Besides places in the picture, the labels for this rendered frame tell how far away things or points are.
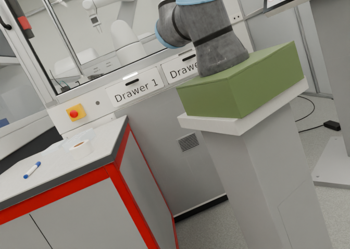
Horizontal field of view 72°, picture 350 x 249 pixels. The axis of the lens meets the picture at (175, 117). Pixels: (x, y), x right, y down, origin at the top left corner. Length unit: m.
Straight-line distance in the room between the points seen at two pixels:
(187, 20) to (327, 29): 0.91
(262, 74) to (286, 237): 0.49
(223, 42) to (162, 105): 0.72
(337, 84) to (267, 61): 0.93
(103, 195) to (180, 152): 0.68
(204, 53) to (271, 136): 0.29
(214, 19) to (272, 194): 0.50
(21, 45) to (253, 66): 1.14
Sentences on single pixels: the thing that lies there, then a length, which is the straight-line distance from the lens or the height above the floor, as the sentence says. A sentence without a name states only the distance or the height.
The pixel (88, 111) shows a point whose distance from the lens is 1.35.
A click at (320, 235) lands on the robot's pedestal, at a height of 0.24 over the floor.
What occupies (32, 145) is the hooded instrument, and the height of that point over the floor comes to 0.77.
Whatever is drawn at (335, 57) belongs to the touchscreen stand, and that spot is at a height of 0.63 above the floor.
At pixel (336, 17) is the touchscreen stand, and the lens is 1.44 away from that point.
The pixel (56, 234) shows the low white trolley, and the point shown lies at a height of 0.58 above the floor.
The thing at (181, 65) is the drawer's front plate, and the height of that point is 0.88.
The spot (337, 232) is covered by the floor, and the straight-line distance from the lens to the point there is 1.33.
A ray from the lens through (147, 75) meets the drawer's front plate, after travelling 1.28.
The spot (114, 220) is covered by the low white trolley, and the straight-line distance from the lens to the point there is 0.86.
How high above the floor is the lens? 0.95
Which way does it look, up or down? 14 degrees down
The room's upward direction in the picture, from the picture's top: 23 degrees counter-clockwise
